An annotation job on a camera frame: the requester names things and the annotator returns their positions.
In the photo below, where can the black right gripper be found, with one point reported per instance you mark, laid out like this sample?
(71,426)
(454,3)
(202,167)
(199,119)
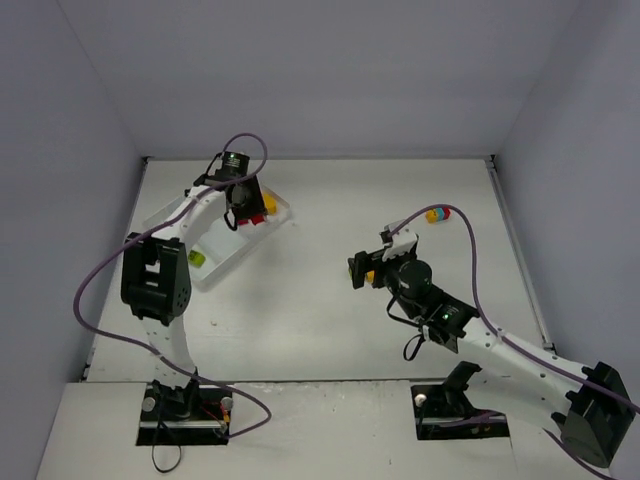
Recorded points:
(360,270)

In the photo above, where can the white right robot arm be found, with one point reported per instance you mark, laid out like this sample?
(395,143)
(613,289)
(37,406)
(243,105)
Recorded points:
(587,407)

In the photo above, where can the green blue yellow lego stack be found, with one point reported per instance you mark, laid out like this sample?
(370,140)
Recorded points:
(361,278)

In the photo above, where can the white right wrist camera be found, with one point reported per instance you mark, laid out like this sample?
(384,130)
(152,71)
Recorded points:
(398,244)

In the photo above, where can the yellow curved lego brick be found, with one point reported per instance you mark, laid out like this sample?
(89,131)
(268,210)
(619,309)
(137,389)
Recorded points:
(270,204)

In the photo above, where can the clear plastic divided tray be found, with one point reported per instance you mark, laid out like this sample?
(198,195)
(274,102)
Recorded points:
(230,240)

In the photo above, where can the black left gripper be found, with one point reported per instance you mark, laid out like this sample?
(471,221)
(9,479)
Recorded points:
(255,206)

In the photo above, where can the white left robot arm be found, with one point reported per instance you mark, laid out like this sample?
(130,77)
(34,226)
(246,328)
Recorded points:
(161,307)

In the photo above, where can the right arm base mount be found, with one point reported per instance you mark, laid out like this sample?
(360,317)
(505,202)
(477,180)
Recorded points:
(448,416)

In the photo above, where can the yellow blue red lego stack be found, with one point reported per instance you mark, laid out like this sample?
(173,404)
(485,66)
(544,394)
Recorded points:
(437,215)

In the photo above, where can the green lego brick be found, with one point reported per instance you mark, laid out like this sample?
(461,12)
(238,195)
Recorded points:
(196,259)

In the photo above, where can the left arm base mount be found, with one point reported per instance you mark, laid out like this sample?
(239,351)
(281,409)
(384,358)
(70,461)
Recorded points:
(196,416)

